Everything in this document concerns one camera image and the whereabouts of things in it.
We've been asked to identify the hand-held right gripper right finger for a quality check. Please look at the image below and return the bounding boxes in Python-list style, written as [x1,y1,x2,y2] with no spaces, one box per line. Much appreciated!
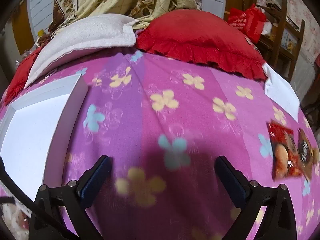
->
[214,156,298,240]

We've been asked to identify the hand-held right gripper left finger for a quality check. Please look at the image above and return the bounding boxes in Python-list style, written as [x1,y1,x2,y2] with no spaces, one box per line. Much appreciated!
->
[29,155,113,240]

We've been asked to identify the white cardboard box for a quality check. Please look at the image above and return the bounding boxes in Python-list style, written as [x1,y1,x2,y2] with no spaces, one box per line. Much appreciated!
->
[0,74,89,198]

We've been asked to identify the red snack packet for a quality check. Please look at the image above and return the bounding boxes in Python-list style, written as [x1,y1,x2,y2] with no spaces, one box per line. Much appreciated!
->
[266,121,304,180]

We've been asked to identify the brown snack packet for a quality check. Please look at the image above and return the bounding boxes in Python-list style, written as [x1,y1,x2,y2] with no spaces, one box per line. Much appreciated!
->
[297,128,320,180]

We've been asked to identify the white paper sheet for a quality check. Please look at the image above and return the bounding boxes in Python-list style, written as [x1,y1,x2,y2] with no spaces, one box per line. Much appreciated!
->
[262,63,300,122]

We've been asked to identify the pink floral bedsheet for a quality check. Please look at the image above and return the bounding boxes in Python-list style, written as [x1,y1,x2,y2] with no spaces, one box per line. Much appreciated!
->
[0,47,320,240]

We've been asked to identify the red ruffled pillow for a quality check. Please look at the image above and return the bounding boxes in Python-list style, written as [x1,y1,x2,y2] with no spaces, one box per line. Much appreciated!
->
[4,46,43,105]
[135,9,267,82]

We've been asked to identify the clear plastic bag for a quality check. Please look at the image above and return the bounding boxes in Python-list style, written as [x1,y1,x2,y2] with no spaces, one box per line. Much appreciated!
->
[15,47,38,67]

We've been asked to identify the white cushion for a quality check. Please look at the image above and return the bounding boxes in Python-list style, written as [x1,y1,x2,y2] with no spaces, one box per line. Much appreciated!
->
[24,14,138,89]

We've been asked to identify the red paper bag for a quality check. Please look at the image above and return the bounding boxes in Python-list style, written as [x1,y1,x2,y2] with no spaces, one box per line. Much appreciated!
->
[226,4,267,43]

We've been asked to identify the brown wooden door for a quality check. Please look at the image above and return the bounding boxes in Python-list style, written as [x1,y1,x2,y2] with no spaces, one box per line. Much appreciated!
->
[11,0,34,55]

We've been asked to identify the wooden chair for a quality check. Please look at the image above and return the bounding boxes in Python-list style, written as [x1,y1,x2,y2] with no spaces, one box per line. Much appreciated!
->
[252,0,306,80]

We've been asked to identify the pink floral cloth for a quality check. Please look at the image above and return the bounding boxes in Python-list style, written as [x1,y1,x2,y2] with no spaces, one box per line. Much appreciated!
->
[285,0,318,63]

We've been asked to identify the black cable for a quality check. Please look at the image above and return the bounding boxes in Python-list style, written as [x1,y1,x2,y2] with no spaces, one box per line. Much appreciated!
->
[0,156,78,240]

